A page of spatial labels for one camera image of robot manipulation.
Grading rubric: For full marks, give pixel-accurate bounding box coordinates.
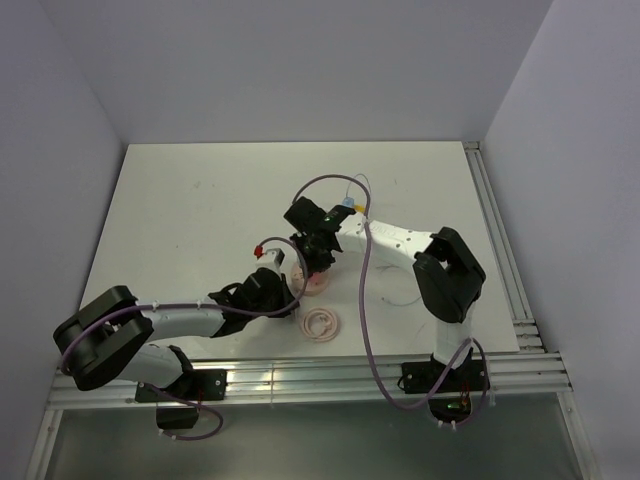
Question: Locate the pink round power strip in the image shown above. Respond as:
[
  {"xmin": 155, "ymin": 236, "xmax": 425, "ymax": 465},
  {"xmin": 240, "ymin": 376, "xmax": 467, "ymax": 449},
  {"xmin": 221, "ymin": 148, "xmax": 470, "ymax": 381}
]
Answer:
[{"xmin": 290, "ymin": 263, "xmax": 329, "ymax": 296}]

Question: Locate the light blue charger plug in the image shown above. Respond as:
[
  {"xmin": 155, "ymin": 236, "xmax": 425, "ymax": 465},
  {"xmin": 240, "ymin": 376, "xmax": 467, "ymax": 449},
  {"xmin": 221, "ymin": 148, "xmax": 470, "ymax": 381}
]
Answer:
[{"xmin": 341, "ymin": 196, "xmax": 355, "ymax": 208}]

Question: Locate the light blue thin cable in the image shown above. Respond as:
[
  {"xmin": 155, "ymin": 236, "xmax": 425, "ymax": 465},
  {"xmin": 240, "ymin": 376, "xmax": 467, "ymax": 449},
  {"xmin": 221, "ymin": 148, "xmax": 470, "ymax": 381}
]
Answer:
[{"xmin": 344, "ymin": 173, "xmax": 424, "ymax": 307}]

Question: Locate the pink cord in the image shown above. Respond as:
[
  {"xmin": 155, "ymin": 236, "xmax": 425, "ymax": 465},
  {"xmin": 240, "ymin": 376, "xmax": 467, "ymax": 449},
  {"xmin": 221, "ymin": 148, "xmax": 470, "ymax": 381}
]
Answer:
[{"xmin": 298, "ymin": 307, "xmax": 344, "ymax": 345}]

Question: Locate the pink plug adapter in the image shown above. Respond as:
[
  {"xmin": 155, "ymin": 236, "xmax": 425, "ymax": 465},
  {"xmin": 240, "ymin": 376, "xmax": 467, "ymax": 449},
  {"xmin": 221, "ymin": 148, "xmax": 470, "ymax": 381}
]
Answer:
[{"xmin": 310, "ymin": 272, "xmax": 327, "ymax": 282}]

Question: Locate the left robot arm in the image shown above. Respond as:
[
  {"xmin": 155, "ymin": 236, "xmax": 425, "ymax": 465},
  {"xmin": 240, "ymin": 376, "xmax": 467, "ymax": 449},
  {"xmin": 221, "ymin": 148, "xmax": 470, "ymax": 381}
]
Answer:
[{"xmin": 53, "ymin": 267, "xmax": 300, "ymax": 399}]

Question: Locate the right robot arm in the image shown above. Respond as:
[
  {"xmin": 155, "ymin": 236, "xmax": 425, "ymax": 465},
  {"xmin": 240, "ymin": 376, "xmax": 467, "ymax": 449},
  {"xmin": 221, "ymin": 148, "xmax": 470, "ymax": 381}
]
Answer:
[{"xmin": 284, "ymin": 197, "xmax": 486, "ymax": 390}]

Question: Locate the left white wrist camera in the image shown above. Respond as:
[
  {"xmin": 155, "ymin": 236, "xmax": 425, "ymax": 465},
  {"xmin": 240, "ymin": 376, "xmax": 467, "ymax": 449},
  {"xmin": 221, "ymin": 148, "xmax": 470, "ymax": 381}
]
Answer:
[{"xmin": 254, "ymin": 246, "xmax": 285, "ymax": 275}]

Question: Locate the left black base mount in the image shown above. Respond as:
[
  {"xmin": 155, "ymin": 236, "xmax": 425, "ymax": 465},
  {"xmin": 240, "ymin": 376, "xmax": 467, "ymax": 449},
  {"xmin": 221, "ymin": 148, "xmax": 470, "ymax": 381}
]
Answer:
[{"xmin": 134, "ymin": 369, "xmax": 227, "ymax": 439}]

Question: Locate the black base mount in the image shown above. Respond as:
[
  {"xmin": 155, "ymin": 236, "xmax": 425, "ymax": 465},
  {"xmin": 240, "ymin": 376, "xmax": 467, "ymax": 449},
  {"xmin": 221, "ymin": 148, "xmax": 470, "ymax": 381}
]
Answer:
[
  {"xmin": 397, "ymin": 356, "xmax": 491, "ymax": 428},
  {"xmin": 134, "ymin": 369, "xmax": 227, "ymax": 439}
]

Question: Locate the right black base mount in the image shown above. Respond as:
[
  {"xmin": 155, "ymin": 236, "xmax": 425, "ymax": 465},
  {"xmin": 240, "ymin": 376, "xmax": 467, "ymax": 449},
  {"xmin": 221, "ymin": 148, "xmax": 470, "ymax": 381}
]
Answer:
[{"xmin": 397, "ymin": 356, "xmax": 491, "ymax": 428}]

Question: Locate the aluminium right side rail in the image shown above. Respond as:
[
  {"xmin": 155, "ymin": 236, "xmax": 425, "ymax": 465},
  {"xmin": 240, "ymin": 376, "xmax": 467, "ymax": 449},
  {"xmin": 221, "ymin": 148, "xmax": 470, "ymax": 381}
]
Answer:
[{"xmin": 463, "ymin": 142, "xmax": 546, "ymax": 353}]

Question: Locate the aluminium front rail frame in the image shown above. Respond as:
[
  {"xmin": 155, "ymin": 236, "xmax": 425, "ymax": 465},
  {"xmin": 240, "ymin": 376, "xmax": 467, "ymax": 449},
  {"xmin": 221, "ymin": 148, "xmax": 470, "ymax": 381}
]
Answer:
[{"xmin": 27, "ymin": 354, "xmax": 581, "ymax": 479}]

